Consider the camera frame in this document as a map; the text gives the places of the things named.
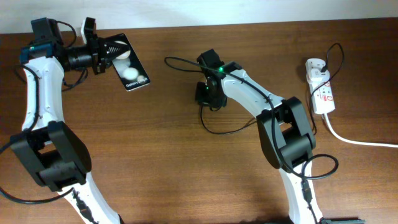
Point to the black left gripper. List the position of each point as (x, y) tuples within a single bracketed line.
[(100, 48)]

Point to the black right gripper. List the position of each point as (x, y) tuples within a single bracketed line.
[(200, 96)]

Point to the black Samsung smartphone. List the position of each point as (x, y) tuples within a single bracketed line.
[(128, 66)]

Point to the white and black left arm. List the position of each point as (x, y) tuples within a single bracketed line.
[(49, 150)]

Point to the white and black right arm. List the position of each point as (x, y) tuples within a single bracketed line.
[(285, 135)]

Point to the white USB charger plug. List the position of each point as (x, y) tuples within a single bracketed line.
[(315, 75)]

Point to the white power strip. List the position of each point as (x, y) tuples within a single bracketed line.
[(322, 97)]

